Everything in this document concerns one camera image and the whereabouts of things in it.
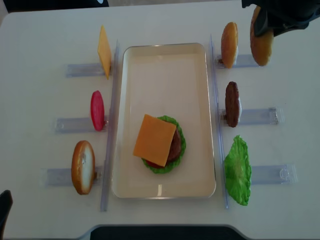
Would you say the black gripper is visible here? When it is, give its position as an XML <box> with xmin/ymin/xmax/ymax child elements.
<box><xmin>241</xmin><ymin>0</ymin><xmax>320</xmax><ymax>37</ymax></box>

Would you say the golden top bun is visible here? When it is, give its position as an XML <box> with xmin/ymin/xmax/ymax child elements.
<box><xmin>250</xmin><ymin>6</ymin><xmax>274</xmax><ymax>66</ymax></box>

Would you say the standing brown meat patty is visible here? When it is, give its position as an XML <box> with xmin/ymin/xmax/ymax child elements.
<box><xmin>225</xmin><ymin>81</ymin><xmax>240</xmax><ymax>128</ymax></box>

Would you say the standing green lettuce leaf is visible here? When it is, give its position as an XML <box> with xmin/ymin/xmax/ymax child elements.
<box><xmin>224</xmin><ymin>135</ymin><xmax>252</xmax><ymax>206</ymax></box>

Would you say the clear holder under lettuce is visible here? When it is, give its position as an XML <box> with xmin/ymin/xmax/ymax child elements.
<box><xmin>251</xmin><ymin>164</ymin><xmax>298</xmax><ymax>185</ymax></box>

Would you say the brown meat patty on burger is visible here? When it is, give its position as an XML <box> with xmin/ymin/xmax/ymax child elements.
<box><xmin>166</xmin><ymin>128</ymin><xmax>182</xmax><ymax>164</ymax></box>

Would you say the orange cheese slice on burger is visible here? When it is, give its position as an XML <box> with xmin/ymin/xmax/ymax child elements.
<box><xmin>133</xmin><ymin>114</ymin><xmax>176</xmax><ymax>167</ymax></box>

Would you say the standing orange cheese slice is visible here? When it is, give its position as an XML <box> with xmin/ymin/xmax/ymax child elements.
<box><xmin>97</xmin><ymin>25</ymin><xmax>112</xmax><ymax>79</ymax></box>

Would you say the green lettuce leaf on burger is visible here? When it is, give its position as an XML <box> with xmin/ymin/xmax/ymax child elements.
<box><xmin>142</xmin><ymin>115</ymin><xmax>187</xmax><ymax>174</ymax></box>

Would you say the red tomato slice on burger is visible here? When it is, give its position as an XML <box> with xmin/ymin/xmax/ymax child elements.
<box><xmin>145</xmin><ymin>160</ymin><xmax>163</xmax><ymax>169</ymax></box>

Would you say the clear holder under cheese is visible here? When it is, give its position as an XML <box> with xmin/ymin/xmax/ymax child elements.
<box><xmin>65</xmin><ymin>63</ymin><xmax>106</xmax><ymax>78</ymax></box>

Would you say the standing red tomato slice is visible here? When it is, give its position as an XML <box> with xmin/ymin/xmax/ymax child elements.
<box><xmin>90</xmin><ymin>90</ymin><xmax>105</xmax><ymax>131</ymax></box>

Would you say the clear holder under tomato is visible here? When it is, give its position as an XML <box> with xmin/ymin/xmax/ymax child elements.
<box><xmin>52</xmin><ymin>117</ymin><xmax>96</xmax><ymax>134</ymax></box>

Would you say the standing white-faced bread slice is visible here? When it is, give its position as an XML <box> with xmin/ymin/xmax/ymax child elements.
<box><xmin>71</xmin><ymin>140</ymin><xmax>95</xmax><ymax>195</ymax></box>

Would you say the clear holder under bread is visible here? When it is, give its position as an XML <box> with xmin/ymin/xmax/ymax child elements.
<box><xmin>39</xmin><ymin>166</ymin><xmax>104</xmax><ymax>187</ymax></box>

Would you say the standing bun slice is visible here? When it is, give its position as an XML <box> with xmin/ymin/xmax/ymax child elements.
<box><xmin>221</xmin><ymin>22</ymin><xmax>239</xmax><ymax>69</ymax></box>

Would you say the clear holder under buns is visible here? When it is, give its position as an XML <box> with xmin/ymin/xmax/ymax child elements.
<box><xmin>214</xmin><ymin>54</ymin><xmax>260</xmax><ymax>69</ymax></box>

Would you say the clear holder under patty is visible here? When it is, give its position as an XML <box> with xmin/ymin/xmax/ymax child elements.
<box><xmin>218</xmin><ymin>107</ymin><xmax>285</xmax><ymax>126</ymax></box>

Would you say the cream rectangular tray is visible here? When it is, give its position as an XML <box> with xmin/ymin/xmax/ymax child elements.
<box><xmin>112</xmin><ymin>43</ymin><xmax>216</xmax><ymax>199</ymax></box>

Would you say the black base at bottom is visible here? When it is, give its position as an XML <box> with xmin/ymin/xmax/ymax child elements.
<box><xmin>90</xmin><ymin>225</ymin><xmax>244</xmax><ymax>240</ymax></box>

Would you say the black object at left edge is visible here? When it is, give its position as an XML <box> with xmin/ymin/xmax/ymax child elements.
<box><xmin>0</xmin><ymin>190</ymin><xmax>13</xmax><ymax>239</ymax></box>

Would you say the right long clear rail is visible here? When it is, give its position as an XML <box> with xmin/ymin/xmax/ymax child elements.
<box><xmin>209</xmin><ymin>35</ymin><xmax>229</xmax><ymax>210</ymax></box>

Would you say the long clear rail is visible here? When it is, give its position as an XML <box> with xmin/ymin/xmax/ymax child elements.
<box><xmin>209</xmin><ymin>35</ymin><xmax>229</xmax><ymax>210</ymax></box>
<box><xmin>100</xmin><ymin>40</ymin><xmax>121</xmax><ymax>212</ymax></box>

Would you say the left long clear rail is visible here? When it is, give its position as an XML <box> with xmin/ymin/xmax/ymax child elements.
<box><xmin>100</xmin><ymin>40</ymin><xmax>121</xmax><ymax>212</ymax></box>

